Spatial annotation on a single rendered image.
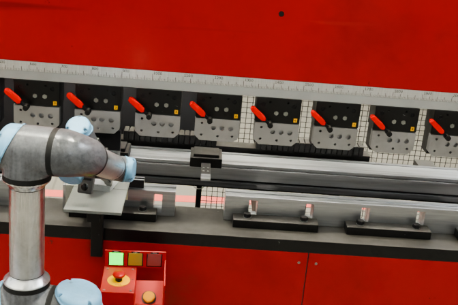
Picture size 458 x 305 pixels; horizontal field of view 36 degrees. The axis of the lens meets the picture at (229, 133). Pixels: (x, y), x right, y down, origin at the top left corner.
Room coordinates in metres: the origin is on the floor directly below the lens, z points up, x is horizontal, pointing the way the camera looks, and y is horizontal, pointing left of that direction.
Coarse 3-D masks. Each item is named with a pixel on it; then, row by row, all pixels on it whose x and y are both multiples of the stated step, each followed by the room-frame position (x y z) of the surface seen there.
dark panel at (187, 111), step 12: (12, 84) 2.76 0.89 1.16; (72, 84) 2.77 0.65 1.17; (132, 96) 2.78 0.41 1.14; (192, 96) 2.80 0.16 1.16; (12, 108) 2.76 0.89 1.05; (72, 108) 2.77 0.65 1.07; (132, 108) 2.78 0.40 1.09; (192, 108) 2.80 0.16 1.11; (12, 120) 2.76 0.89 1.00; (132, 120) 2.78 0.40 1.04; (180, 120) 2.79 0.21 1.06; (192, 120) 2.80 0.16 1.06
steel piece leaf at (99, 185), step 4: (96, 180) 2.23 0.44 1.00; (100, 180) 2.23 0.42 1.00; (112, 180) 2.24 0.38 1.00; (96, 184) 2.16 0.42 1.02; (100, 184) 2.16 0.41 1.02; (104, 184) 2.20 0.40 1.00; (112, 184) 2.21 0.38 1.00; (96, 188) 2.16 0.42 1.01; (100, 188) 2.16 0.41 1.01; (104, 188) 2.15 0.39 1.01; (108, 188) 2.15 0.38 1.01; (112, 188) 2.18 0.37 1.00
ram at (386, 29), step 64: (0, 0) 2.23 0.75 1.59; (64, 0) 2.24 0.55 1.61; (128, 0) 2.25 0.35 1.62; (192, 0) 2.26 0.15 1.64; (256, 0) 2.27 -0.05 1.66; (320, 0) 2.28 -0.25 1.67; (384, 0) 2.29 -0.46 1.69; (448, 0) 2.30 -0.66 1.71; (128, 64) 2.25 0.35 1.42; (192, 64) 2.26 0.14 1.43; (256, 64) 2.27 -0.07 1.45; (320, 64) 2.28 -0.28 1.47; (384, 64) 2.29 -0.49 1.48; (448, 64) 2.30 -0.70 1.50
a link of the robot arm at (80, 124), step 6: (72, 120) 1.98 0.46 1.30; (78, 120) 1.98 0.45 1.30; (84, 120) 1.98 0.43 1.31; (66, 126) 1.97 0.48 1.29; (72, 126) 1.97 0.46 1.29; (78, 126) 1.96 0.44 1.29; (84, 126) 1.96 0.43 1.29; (90, 126) 1.98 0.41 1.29; (84, 132) 1.95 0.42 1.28; (90, 132) 1.97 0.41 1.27; (96, 138) 2.03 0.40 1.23
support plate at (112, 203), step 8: (120, 184) 2.22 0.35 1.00; (128, 184) 2.23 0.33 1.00; (72, 192) 2.13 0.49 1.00; (96, 192) 2.14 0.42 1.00; (104, 192) 2.15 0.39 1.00; (112, 192) 2.15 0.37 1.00; (120, 192) 2.16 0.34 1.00; (72, 200) 2.07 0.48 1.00; (80, 200) 2.07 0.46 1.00; (88, 200) 2.08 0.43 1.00; (96, 200) 2.08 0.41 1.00; (104, 200) 2.09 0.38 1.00; (112, 200) 2.09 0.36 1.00; (120, 200) 2.10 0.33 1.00; (64, 208) 2.00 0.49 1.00; (72, 208) 2.01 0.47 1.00; (80, 208) 2.01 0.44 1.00; (88, 208) 2.02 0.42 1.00; (96, 208) 2.02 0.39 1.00; (104, 208) 2.03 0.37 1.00; (112, 208) 2.03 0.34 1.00; (120, 208) 2.04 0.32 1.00
